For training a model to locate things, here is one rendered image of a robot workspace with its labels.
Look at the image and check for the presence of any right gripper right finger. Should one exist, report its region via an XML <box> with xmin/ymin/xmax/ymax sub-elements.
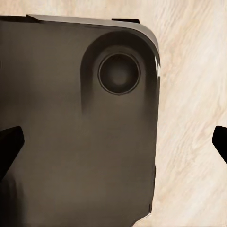
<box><xmin>212</xmin><ymin>126</ymin><xmax>227</xmax><ymax>164</ymax></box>

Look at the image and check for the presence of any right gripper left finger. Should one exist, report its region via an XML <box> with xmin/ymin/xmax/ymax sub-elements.
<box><xmin>0</xmin><ymin>126</ymin><xmax>25</xmax><ymax>182</ymax></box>

